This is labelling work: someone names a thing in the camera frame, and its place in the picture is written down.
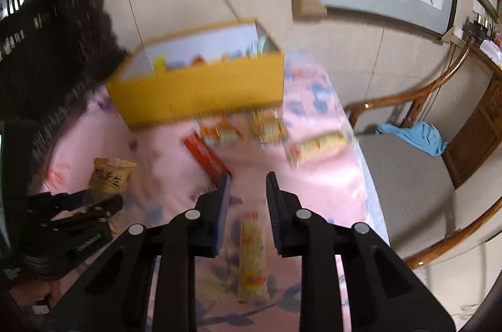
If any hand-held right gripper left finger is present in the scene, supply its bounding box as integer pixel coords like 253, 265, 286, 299
43, 172, 232, 332

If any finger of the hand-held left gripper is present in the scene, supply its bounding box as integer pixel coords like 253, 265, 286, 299
25, 190, 93, 217
51, 195, 124, 231

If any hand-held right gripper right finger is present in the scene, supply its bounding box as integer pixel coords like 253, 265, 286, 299
266, 171, 457, 332

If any beige snack packet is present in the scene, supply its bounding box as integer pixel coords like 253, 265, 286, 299
88, 157, 138, 195

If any long yellow wafer packet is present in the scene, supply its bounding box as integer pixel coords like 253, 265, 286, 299
236, 210, 271, 303

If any yellow cardboard box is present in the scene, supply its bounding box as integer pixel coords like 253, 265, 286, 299
107, 18, 285, 129

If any pile of snack packets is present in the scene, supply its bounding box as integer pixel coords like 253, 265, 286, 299
151, 36, 271, 74

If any person's left forearm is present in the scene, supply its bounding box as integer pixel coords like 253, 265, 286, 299
8, 273, 53, 317

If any red snack packet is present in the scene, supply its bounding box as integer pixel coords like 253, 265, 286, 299
181, 132, 232, 179

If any pink printed tablecloth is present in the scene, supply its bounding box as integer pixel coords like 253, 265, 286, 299
29, 50, 391, 332

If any long cream biscuit packet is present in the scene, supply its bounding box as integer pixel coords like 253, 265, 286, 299
286, 131, 350, 168

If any orange snack packet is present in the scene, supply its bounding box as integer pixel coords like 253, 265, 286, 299
200, 118, 244, 148

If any clear golden snack packet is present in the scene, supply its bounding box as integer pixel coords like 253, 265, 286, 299
249, 110, 287, 144

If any wooden armchair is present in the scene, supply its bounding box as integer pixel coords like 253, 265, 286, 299
343, 38, 502, 270

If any dark carved wooden furniture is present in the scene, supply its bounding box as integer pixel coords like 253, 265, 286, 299
0, 0, 130, 238

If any blue cloth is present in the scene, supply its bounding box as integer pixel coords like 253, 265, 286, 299
376, 121, 448, 156

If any cardboard corner protector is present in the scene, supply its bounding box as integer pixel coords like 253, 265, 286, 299
292, 0, 328, 19

